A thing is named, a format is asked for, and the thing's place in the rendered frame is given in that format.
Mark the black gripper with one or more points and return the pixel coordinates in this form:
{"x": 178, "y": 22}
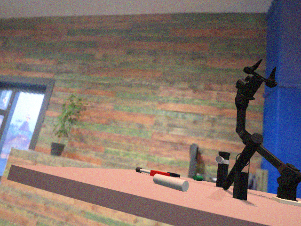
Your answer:
{"x": 270, "y": 81}

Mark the green cylinder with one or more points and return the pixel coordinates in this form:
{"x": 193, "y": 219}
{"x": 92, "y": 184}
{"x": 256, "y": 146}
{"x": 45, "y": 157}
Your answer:
{"x": 198, "y": 178}

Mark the grey cylindrical cup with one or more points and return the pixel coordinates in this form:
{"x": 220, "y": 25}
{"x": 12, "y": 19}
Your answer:
{"x": 220, "y": 160}

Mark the beige cylinder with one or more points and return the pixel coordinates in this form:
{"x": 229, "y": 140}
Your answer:
{"x": 172, "y": 182}

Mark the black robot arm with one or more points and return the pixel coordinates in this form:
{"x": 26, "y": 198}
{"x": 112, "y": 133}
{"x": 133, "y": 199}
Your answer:
{"x": 290, "y": 176}

